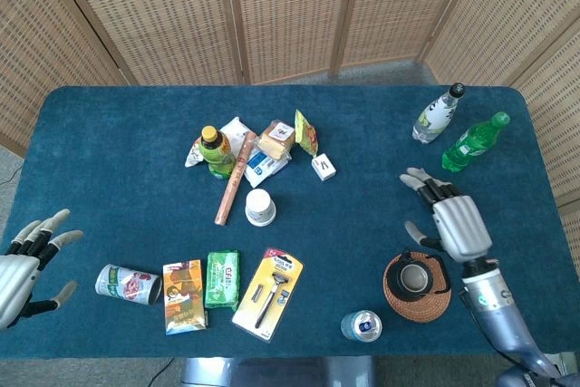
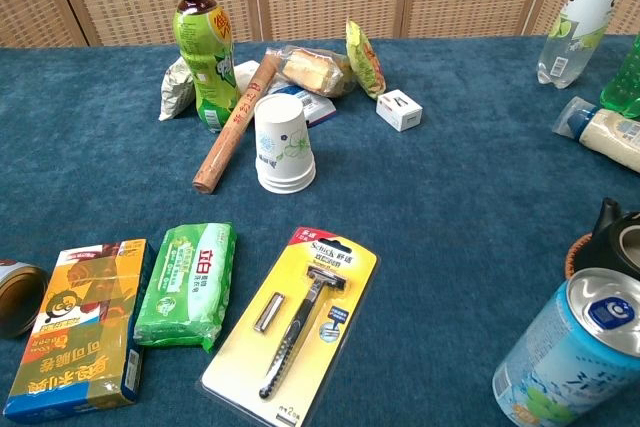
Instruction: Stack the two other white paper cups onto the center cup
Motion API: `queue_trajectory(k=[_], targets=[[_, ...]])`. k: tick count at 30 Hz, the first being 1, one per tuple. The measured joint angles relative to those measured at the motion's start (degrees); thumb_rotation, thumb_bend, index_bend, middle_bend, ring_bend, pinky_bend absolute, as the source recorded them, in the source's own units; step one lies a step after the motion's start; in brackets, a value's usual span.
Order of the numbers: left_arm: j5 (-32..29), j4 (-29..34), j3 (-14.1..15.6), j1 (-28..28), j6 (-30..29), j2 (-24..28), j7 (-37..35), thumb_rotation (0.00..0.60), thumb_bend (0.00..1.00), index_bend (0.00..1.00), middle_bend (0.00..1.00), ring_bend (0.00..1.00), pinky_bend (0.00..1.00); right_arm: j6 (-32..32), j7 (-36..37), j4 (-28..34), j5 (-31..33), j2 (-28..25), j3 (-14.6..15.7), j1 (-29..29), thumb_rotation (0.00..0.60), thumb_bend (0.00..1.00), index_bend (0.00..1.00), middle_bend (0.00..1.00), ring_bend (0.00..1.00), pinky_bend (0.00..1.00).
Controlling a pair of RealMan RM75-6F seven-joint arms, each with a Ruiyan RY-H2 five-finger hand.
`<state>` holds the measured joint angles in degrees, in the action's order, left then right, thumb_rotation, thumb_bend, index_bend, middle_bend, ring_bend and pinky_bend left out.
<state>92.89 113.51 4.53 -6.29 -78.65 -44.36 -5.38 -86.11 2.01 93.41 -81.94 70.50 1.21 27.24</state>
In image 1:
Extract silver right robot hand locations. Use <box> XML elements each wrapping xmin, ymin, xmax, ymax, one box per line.
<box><xmin>399</xmin><ymin>167</ymin><xmax>494</xmax><ymax>264</ymax></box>

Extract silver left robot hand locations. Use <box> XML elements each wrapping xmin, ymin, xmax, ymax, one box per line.
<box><xmin>0</xmin><ymin>208</ymin><xmax>85</xmax><ymax>332</ymax></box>

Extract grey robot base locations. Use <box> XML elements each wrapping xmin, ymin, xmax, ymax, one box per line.
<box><xmin>180</xmin><ymin>356</ymin><xmax>377</xmax><ymax>387</ymax></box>

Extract green soda bottle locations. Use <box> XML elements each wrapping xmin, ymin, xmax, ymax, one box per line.
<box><xmin>441</xmin><ymin>111</ymin><xmax>512</xmax><ymax>174</ymax></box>

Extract black teapot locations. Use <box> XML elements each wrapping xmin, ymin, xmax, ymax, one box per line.
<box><xmin>389</xmin><ymin>248</ymin><xmax>452</xmax><ymax>303</ymax></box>

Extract woven brown coaster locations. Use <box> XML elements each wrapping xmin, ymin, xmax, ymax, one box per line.
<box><xmin>382</xmin><ymin>251</ymin><xmax>453</xmax><ymax>324</ymax></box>

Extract clear bottle white lime label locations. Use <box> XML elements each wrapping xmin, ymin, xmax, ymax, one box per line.
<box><xmin>411</xmin><ymin>82</ymin><xmax>468</xmax><ymax>145</ymax></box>

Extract open tin can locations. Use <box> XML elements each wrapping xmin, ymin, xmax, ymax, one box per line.
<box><xmin>94</xmin><ymin>263</ymin><xmax>163</xmax><ymax>305</ymax></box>

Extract light blue drink can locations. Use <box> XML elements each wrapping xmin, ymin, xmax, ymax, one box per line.
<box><xmin>340</xmin><ymin>309</ymin><xmax>383</xmax><ymax>343</ymax></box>

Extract small white nail clipper box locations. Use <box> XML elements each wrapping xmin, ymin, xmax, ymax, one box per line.
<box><xmin>311</xmin><ymin>154</ymin><xmax>338</xmax><ymax>182</ymax></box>

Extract yellow orange snack box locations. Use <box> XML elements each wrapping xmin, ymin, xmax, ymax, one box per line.
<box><xmin>162</xmin><ymin>259</ymin><xmax>209</xmax><ymax>336</ymax></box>

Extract blue carpet table cover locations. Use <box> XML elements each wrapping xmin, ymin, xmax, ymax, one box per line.
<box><xmin>0</xmin><ymin>83</ymin><xmax>575</xmax><ymax>359</ymax></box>

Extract green yellow snack bag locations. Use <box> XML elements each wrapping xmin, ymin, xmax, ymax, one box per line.
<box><xmin>294</xmin><ymin>109</ymin><xmax>321</xmax><ymax>156</ymax></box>

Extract yellow razor blister pack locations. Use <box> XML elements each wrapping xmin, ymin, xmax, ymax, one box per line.
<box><xmin>231</xmin><ymin>247</ymin><xmax>305</xmax><ymax>343</ymax></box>

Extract plastic wrapped bread slice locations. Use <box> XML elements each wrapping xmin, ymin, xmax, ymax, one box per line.
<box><xmin>256</xmin><ymin>119</ymin><xmax>295</xmax><ymax>161</ymax></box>

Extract white blue flat packet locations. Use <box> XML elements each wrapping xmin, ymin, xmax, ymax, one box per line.
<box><xmin>243</xmin><ymin>147</ymin><xmax>292</xmax><ymax>189</ymax></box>

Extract green soap pack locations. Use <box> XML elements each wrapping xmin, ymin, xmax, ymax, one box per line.
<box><xmin>204</xmin><ymin>249</ymin><xmax>240</xmax><ymax>311</ymax></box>

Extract silver foil snack pouch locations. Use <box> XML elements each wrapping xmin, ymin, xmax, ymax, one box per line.
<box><xmin>184</xmin><ymin>140</ymin><xmax>205</xmax><ymax>169</ymax></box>

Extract brown paper tube red characters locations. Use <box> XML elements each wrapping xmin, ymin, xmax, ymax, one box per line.
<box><xmin>214</xmin><ymin>131</ymin><xmax>258</xmax><ymax>227</ymax></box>

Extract green tea bottle yellow cap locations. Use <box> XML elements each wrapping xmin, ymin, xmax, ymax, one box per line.
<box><xmin>199</xmin><ymin>125</ymin><xmax>237</xmax><ymax>179</ymax></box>

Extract wooden woven folding screen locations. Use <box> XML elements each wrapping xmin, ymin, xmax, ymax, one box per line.
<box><xmin>0</xmin><ymin>0</ymin><xmax>580</xmax><ymax>207</ymax></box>

